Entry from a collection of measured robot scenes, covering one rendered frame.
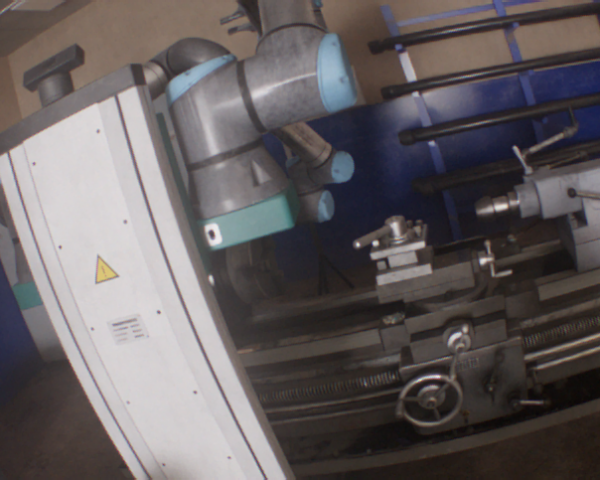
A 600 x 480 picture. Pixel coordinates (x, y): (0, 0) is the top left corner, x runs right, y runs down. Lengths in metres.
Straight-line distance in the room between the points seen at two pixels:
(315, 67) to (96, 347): 0.64
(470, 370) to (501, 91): 3.50
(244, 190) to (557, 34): 4.33
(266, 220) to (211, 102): 0.23
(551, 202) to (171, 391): 1.36
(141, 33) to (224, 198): 4.63
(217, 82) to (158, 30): 4.48
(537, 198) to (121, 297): 1.38
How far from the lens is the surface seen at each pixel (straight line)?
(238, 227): 1.02
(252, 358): 2.01
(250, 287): 2.01
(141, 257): 0.97
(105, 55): 5.76
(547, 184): 1.91
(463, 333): 1.58
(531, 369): 1.87
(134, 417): 1.14
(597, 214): 1.95
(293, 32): 1.04
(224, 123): 1.00
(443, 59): 4.89
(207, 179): 1.01
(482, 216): 1.93
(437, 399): 1.71
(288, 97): 0.98
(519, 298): 1.81
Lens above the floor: 1.63
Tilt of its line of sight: 15 degrees down
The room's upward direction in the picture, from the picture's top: 18 degrees counter-clockwise
